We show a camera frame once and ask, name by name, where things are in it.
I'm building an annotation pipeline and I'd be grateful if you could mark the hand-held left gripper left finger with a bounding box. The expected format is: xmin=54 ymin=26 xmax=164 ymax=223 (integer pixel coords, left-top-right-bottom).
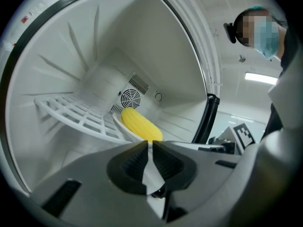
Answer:
xmin=30 ymin=140 xmax=167 ymax=227

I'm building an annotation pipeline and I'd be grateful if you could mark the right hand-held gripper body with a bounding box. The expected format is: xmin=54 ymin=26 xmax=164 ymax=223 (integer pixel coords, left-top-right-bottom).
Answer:
xmin=198 ymin=123 xmax=256 ymax=156

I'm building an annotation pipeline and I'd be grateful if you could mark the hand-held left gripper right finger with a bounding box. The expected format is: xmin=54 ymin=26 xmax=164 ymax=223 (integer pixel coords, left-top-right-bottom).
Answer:
xmin=152 ymin=140 xmax=242 ymax=227

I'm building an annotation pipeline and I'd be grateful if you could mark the white plate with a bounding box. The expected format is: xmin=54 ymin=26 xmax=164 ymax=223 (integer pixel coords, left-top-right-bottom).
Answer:
xmin=112 ymin=112 xmax=146 ymax=143

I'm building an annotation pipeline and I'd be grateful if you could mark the yellow corn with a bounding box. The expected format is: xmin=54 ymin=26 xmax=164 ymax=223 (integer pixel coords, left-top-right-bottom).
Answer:
xmin=121 ymin=107 xmax=164 ymax=143

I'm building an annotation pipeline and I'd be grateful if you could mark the black mini fridge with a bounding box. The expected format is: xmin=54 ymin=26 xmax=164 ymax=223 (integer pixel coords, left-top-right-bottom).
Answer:
xmin=0 ymin=0 xmax=221 ymax=194

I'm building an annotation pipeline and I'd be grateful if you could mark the person in face mask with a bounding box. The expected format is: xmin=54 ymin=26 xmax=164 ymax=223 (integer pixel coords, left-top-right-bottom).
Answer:
xmin=260 ymin=25 xmax=303 ymax=143

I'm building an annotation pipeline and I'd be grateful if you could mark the ceiling light panel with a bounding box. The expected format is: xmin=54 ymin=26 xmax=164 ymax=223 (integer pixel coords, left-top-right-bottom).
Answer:
xmin=245 ymin=71 xmax=278 ymax=85

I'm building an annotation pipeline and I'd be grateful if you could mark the blue face mask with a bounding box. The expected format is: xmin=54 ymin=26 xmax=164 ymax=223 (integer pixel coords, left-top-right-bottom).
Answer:
xmin=254 ymin=20 xmax=280 ymax=60

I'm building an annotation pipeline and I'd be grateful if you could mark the person's head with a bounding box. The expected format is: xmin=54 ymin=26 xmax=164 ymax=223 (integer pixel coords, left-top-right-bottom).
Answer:
xmin=233 ymin=5 xmax=289 ymax=61

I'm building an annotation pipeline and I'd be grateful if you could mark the white wire fridge shelf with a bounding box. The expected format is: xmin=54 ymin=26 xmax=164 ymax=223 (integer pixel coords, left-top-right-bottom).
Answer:
xmin=34 ymin=95 xmax=133 ymax=144

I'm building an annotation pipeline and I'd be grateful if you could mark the black head camera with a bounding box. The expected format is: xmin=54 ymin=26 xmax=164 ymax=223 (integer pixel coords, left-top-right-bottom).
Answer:
xmin=223 ymin=22 xmax=237 ymax=44

